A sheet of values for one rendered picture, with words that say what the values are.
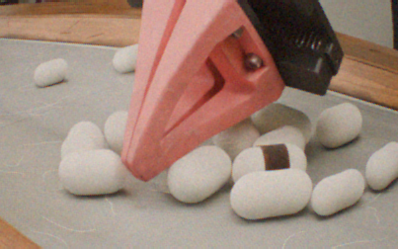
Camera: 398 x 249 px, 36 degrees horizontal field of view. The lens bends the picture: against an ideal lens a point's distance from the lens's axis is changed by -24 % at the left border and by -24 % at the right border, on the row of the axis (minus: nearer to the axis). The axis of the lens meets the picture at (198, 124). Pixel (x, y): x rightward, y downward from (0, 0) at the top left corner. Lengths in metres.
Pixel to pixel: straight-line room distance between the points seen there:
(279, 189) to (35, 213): 0.11
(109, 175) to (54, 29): 0.39
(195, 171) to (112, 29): 0.33
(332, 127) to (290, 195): 0.08
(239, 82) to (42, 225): 0.12
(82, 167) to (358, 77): 0.24
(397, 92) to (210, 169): 0.20
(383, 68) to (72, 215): 0.27
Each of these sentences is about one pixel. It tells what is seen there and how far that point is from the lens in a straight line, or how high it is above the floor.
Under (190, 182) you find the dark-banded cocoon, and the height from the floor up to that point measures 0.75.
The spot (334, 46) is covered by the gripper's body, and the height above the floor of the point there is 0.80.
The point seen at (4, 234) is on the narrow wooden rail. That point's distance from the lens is 0.22.
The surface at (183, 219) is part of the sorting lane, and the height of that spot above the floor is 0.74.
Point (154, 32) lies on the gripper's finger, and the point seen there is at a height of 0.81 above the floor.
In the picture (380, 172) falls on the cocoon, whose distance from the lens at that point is 0.31.
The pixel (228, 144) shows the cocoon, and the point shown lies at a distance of 0.34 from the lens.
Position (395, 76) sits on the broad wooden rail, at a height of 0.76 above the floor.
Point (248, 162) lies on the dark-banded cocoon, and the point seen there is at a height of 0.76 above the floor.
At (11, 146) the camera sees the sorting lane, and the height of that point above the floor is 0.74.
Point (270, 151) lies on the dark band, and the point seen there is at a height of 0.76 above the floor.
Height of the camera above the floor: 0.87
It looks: 18 degrees down
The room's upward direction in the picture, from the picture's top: straight up
